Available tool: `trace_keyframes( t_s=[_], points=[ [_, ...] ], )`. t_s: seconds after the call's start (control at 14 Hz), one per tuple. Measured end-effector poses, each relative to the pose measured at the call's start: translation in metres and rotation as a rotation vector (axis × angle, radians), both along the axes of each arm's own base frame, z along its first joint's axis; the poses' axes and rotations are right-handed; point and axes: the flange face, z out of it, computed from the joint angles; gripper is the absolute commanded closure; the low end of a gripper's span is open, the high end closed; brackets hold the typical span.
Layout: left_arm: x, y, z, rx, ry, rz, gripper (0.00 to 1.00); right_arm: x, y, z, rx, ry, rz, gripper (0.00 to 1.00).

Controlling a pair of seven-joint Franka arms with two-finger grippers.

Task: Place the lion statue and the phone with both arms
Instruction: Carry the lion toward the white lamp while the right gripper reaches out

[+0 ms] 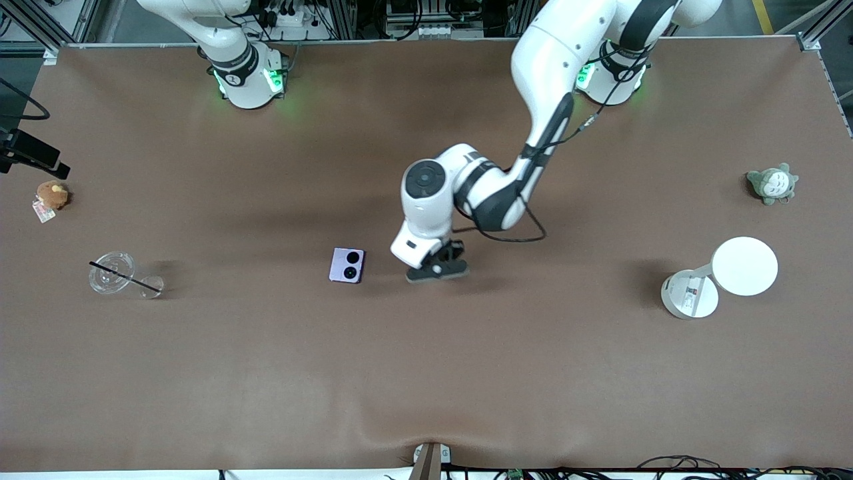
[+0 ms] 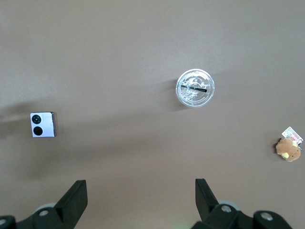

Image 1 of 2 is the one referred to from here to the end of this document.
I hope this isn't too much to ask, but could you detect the brown plush toy with tag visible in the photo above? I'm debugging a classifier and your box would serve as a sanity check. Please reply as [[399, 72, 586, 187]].
[[32, 180, 70, 224]]

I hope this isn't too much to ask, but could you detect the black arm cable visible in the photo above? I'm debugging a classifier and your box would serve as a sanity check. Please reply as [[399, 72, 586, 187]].
[[0, 77, 51, 122], [460, 40, 650, 243]]

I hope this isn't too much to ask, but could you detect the black drinking straw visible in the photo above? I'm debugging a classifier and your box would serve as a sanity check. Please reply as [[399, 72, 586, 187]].
[[89, 261, 163, 293]]

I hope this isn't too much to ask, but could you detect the white terminal block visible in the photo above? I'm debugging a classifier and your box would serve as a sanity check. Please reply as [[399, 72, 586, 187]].
[[413, 24, 468, 39]]

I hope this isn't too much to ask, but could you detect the aluminium frame rail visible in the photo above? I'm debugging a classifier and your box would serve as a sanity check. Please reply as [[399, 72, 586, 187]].
[[0, 0, 101, 53], [776, 0, 853, 137]]

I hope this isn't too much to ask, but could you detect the purple flip phone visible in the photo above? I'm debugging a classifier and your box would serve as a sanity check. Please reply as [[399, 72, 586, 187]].
[[329, 247, 366, 285]]

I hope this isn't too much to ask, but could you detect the clear plastic cup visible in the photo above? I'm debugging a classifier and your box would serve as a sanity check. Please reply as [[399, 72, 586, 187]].
[[89, 251, 165, 299]]

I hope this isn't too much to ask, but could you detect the white desk lamp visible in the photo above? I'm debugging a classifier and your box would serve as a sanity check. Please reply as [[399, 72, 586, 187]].
[[661, 237, 779, 320]]

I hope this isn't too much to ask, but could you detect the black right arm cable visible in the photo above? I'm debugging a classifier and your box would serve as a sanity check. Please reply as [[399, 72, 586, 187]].
[[0, 77, 51, 122]]

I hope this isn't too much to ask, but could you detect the grey totoro plush toy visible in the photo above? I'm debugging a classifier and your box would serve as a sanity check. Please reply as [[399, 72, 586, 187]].
[[746, 163, 799, 206]]

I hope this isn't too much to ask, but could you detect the white power strip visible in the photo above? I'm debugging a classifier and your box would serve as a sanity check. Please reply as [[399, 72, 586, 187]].
[[267, 7, 325, 29]]

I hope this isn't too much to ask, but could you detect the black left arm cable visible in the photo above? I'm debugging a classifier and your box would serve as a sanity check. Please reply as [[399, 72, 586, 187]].
[[460, 40, 650, 243]]

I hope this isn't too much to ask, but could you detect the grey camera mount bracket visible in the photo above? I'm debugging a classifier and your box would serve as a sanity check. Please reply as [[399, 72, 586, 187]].
[[410, 441, 452, 480]]

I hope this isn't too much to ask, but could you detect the bundle of black cables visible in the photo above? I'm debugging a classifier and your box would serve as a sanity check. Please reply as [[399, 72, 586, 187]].
[[560, 455, 853, 480]]

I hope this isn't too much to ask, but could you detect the brown table cover mat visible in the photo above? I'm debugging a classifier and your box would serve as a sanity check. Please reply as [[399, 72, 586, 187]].
[[0, 37, 853, 473]]

